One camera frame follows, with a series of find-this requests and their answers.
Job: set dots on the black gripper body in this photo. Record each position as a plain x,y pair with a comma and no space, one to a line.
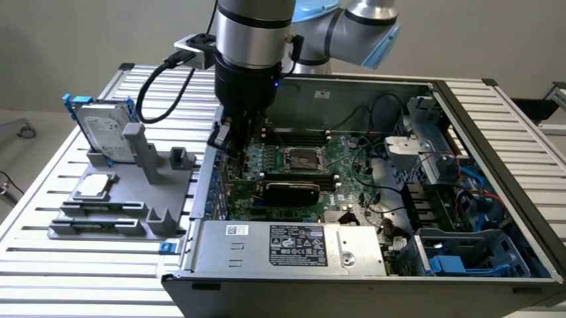
245,89

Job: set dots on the black graphics card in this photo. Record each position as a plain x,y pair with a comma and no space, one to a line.
293,193

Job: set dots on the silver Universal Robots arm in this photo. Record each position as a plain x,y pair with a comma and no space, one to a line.
253,33

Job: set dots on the black RAM slots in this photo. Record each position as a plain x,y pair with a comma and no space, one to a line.
329,180
301,134

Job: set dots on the CPU socket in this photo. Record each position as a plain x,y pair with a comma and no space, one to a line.
305,159

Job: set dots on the white case sticker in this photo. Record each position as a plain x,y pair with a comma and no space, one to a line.
324,94

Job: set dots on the hard disk with blue carrier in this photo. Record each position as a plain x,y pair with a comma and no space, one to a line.
104,129

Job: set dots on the grey parts rack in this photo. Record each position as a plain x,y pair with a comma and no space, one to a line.
133,198

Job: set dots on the green motherboard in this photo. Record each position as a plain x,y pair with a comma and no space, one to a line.
349,192

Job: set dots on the silver CPU chip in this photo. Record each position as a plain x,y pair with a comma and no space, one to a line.
94,185

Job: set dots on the silver chipset heatsink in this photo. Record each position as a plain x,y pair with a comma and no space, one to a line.
338,218

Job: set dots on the silver power supply unit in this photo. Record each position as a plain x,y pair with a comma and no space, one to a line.
284,248

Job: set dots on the blue case latch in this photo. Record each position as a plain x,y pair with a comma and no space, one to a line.
169,248

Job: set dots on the silver metal drive cage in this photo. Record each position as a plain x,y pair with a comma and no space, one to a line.
420,145

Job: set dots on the grey caster wheel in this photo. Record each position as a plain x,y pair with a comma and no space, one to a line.
27,131

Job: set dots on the black open PC case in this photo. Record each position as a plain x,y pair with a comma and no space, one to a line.
310,298

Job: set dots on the blue plastic disk bay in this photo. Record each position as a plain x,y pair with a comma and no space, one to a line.
465,255

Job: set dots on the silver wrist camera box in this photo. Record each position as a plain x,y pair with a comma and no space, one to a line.
194,49

